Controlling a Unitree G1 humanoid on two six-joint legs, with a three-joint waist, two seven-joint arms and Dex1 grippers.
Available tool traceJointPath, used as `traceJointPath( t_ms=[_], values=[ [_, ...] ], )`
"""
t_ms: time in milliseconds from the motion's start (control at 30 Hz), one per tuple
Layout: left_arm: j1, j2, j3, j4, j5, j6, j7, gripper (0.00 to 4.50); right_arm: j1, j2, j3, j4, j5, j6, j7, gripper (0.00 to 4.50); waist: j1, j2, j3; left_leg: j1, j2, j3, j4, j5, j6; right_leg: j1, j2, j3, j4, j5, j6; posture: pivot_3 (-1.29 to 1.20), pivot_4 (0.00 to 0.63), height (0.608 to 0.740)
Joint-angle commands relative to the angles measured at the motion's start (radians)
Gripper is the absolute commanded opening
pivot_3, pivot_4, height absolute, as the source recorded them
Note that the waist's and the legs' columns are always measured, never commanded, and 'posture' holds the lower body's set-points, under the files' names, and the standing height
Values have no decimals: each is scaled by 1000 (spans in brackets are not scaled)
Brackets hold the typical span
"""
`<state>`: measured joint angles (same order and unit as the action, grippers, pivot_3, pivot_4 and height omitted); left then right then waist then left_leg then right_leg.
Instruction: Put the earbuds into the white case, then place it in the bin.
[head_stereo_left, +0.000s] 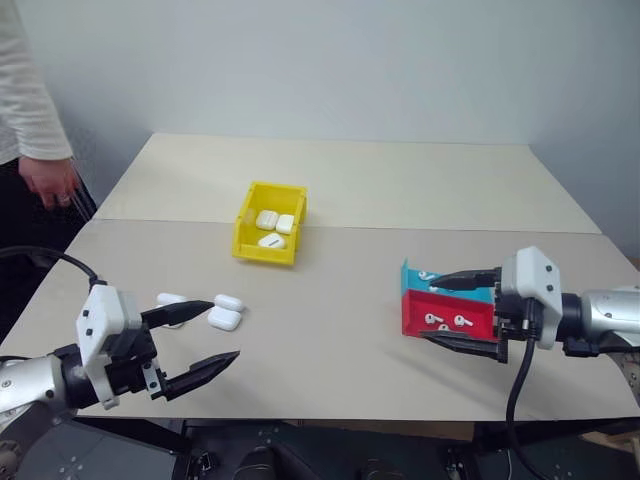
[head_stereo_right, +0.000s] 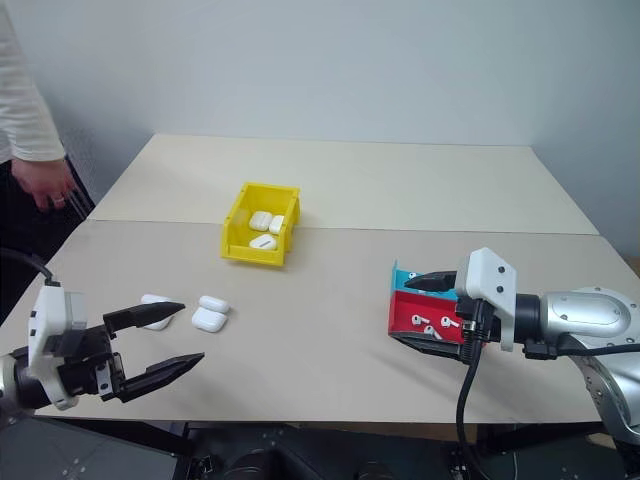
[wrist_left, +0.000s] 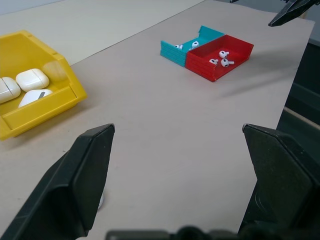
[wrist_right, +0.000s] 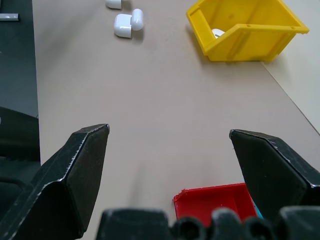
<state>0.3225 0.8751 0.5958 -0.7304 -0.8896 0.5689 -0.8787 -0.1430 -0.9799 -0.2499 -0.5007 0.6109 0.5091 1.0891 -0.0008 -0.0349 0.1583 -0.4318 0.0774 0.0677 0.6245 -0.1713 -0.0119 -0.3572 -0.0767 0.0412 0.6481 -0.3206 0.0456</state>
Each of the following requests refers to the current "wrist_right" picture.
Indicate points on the blue object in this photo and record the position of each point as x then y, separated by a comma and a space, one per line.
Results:
258, 212

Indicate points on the red plastic tray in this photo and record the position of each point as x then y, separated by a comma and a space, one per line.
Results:
212, 203

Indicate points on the grey metal bar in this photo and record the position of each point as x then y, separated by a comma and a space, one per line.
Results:
9, 17

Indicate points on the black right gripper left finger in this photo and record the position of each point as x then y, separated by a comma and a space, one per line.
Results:
62, 180

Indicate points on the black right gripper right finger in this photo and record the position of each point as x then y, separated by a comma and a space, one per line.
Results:
272, 175

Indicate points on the dark rounded robot body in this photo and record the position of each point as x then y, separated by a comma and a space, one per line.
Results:
15, 140

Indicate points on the white object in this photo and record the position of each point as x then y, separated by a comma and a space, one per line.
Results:
218, 32

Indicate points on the yellow plastic bin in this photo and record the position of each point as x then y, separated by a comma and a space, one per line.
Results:
247, 30

